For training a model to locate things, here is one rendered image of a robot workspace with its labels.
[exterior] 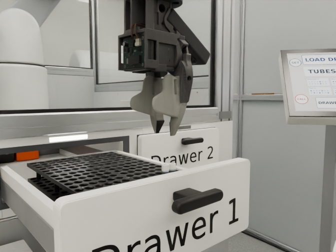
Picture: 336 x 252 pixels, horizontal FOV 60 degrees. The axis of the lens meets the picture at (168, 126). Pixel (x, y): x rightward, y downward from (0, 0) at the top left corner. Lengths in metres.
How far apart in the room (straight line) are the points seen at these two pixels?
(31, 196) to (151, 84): 0.24
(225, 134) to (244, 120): 1.30
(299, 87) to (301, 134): 0.94
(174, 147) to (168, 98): 0.36
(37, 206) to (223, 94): 0.67
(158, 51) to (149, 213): 0.22
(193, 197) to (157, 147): 0.42
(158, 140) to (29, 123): 0.30
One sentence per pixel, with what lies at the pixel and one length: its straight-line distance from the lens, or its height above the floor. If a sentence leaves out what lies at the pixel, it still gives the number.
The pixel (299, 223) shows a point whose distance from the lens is 2.14.
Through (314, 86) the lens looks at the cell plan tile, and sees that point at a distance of 1.10.
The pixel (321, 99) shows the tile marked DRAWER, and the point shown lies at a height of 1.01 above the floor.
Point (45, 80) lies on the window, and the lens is 0.64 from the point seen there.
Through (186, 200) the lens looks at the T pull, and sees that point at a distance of 0.32.
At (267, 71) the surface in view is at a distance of 2.14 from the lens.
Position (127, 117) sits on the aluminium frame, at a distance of 0.69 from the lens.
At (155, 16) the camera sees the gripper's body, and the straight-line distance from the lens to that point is 0.45.
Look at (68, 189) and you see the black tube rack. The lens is 0.42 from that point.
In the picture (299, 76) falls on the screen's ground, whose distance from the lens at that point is 1.12.
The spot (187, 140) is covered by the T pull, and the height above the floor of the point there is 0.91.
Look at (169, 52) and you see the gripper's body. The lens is 0.43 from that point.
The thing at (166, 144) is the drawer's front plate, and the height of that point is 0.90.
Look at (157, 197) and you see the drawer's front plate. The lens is 0.34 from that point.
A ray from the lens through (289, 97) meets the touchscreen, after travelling 1.05.
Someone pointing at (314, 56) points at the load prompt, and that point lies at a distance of 1.20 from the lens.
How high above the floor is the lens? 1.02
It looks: 6 degrees down
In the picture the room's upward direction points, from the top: straight up
